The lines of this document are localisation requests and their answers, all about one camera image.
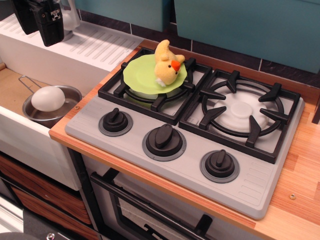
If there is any grey toy faucet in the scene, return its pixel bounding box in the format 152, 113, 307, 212
59, 0, 81, 42

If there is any black stove knob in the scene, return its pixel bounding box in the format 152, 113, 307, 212
142, 123, 187, 162
200, 149, 240, 184
98, 107, 134, 137

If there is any small steel pot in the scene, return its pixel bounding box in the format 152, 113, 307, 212
18, 75, 82, 128

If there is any wooden drawer front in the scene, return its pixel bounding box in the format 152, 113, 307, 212
0, 153, 99, 240

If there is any white egg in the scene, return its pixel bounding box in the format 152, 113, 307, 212
31, 86, 65, 112

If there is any grey toy stove top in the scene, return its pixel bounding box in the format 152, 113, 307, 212
64, 44, 306, 221

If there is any green plate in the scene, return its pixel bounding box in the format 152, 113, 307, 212
123, 54, 188, 95

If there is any right black stove knob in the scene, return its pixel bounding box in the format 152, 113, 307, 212
200, 149, 240, 184

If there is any white toy sink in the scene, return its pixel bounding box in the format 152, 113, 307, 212
0, 15, 142, 191

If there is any yellow stuffed duck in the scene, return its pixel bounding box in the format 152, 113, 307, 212
154, 39, 185, 87

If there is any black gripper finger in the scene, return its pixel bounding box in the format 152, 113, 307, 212
29, 0, 65, 47
12, 0, 38, 35

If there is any left black burner grate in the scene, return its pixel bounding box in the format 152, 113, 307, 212
98, 47, 213, 125

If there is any left black stove knob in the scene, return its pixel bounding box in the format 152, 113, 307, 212
98, 107, 134, 137

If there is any black burner grate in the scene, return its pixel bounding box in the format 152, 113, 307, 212
179, 70, 304, 164
98, 47, 213, 125

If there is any middle black stove knob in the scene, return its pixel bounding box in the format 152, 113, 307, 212
142, 123, 187, 162

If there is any right black burner grate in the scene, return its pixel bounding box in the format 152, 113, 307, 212
179, 70, 304, 164

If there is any oven door with handle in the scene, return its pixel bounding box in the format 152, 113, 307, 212
89, 167, 251, 240

